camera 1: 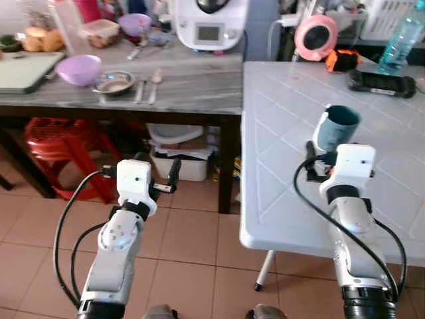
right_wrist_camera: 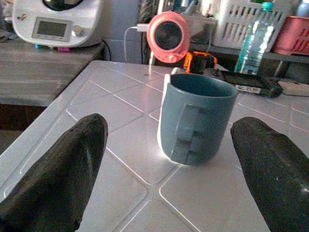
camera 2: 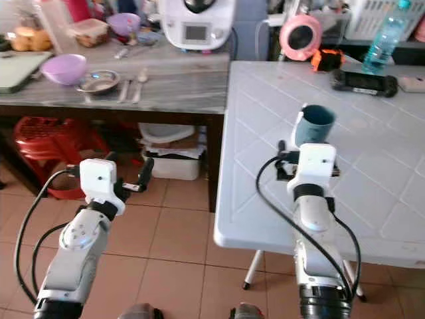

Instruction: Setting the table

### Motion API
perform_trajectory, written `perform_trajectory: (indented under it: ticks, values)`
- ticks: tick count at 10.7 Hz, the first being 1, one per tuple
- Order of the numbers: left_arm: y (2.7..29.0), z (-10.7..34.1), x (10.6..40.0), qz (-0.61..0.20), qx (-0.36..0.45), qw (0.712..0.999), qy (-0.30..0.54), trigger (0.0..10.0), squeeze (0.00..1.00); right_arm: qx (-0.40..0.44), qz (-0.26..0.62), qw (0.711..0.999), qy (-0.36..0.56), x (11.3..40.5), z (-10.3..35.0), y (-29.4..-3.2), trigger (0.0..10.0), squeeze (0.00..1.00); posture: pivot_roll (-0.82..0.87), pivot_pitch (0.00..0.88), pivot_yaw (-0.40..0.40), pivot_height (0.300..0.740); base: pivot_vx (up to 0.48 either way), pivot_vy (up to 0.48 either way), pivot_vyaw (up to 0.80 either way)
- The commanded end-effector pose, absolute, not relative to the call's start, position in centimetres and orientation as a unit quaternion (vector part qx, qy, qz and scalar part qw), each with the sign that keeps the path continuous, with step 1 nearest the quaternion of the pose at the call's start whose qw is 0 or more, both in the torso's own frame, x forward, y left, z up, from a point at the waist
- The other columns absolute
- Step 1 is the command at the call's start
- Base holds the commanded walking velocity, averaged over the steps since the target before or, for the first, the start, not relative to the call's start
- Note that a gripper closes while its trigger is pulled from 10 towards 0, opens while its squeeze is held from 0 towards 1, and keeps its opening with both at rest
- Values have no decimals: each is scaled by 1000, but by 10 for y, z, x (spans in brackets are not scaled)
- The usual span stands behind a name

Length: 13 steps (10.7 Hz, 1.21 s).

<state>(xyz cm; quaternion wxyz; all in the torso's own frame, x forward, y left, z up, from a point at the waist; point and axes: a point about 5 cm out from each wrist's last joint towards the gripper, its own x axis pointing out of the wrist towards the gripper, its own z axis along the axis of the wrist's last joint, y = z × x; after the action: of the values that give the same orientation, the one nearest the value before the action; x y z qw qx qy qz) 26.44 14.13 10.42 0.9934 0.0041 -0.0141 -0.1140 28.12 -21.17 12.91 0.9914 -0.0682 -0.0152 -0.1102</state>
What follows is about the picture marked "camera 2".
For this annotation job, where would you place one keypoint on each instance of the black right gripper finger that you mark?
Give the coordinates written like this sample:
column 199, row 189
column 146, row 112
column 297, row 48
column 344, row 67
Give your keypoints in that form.
column 282, row 150

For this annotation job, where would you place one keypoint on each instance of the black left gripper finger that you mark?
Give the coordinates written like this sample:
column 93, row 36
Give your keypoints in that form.
column 145, row 174
column 109, row 157

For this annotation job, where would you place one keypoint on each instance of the teal cup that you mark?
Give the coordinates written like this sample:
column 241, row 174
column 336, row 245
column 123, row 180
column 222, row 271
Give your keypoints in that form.
column 312, row 126

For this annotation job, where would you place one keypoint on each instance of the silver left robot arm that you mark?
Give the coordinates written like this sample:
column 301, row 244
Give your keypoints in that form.
column 73, row 256

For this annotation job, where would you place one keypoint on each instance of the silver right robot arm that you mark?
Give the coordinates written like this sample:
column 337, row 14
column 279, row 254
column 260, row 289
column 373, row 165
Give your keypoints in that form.
column 319, row 259

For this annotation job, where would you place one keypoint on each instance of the white storage box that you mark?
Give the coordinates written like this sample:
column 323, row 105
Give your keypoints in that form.
column 172, row 163

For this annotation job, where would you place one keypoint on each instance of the red plastic stool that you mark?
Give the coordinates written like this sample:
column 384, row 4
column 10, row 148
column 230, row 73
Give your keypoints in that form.
column 46, row 149

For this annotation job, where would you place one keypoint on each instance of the metal fork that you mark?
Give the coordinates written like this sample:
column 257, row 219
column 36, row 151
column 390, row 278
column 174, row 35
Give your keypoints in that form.
column 124, row 90

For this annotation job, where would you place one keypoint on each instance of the shallow metal bowl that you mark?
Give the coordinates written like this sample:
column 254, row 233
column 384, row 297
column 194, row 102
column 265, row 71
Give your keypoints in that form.
column 99, row 81

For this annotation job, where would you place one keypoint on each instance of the metal spoon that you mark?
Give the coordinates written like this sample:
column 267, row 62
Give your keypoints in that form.
column 141, row 78

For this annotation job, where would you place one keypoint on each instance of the white plastic folding table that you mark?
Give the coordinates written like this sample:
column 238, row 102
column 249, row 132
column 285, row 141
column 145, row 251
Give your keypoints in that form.
column 378, row 166

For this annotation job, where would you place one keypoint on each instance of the dark wooden table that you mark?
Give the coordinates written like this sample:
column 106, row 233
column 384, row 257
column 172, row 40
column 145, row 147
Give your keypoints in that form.
column 179, row 86

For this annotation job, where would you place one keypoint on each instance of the large purple plastic bowl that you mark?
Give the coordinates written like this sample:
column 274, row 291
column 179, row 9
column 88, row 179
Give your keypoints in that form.
column 64, row 68

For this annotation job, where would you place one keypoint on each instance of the orange and black object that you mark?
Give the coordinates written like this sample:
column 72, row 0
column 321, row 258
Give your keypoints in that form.
column 327, row 60

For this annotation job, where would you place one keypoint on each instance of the black handheld controller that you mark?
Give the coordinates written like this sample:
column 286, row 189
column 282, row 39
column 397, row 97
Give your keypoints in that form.
column 364, row 83

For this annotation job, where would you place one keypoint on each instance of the pink round device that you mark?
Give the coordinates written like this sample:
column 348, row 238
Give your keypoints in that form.
column 300, row 38

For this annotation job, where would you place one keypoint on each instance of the pale green cutting board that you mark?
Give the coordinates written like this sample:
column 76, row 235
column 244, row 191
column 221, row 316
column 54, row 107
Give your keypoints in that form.
column 20, row 72

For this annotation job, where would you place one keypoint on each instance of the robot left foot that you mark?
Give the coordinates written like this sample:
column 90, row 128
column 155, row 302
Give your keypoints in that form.
column 135, row 312

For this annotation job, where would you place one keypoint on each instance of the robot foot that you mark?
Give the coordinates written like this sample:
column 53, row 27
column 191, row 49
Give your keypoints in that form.
column 135, row 312
column 247, row 312

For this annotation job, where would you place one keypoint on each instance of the clear plastic food container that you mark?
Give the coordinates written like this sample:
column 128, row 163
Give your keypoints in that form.
column 89, row 33

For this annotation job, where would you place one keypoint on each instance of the small purple plastic bowl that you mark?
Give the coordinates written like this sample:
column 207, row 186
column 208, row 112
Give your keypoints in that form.
column 124, row 24

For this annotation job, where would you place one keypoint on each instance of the tall clear plastic jar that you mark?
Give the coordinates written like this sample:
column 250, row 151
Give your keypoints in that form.
column 54, row 26

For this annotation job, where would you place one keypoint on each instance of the brown bread rolls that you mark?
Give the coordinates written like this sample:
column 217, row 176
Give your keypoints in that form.
column 30, row 40

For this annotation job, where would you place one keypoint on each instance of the pale pink flat object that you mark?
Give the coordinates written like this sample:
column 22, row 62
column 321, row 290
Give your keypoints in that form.
column 413, row 84

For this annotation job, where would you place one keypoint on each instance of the clear blue water bottle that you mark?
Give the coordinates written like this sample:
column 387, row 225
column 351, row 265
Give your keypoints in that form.
column 385, row 43

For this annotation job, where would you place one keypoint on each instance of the white kitchen appliance with display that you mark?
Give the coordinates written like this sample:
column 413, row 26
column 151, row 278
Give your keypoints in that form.
column 198, row 26

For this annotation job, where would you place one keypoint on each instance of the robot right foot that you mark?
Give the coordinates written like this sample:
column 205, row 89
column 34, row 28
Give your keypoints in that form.
column 247, row 312

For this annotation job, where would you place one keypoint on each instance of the white plastic basket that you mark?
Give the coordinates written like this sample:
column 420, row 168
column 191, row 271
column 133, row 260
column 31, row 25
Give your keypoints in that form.
column 372, row 16

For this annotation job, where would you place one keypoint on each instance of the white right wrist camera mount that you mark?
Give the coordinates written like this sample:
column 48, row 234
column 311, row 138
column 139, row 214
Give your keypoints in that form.
column 315, row 169

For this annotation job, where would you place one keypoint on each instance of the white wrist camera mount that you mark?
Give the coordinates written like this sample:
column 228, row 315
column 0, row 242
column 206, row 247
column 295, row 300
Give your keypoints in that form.
column 315, row 169
column 98, row 183

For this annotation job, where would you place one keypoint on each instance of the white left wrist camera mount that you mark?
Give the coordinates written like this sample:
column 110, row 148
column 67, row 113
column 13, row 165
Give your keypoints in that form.
column 98, row 183

